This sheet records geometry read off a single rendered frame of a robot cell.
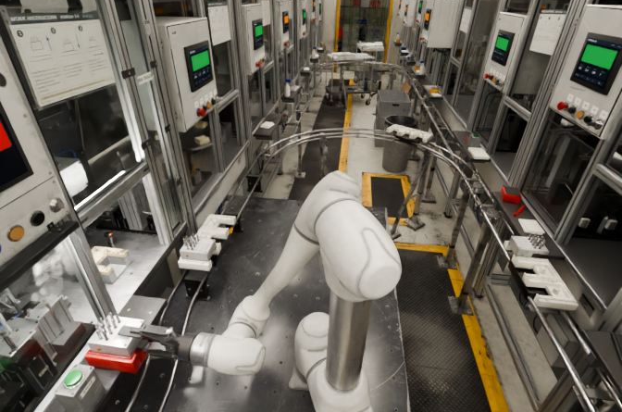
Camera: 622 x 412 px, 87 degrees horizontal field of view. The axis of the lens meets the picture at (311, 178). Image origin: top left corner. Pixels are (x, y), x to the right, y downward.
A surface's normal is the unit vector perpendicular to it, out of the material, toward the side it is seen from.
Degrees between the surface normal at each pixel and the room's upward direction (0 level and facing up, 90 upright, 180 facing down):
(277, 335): 0
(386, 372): 0
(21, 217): 90
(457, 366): 0
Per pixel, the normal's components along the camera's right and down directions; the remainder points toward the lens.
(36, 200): 0.99, 0.07
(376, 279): 0.35, 0.38
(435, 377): 0.01, -0.87
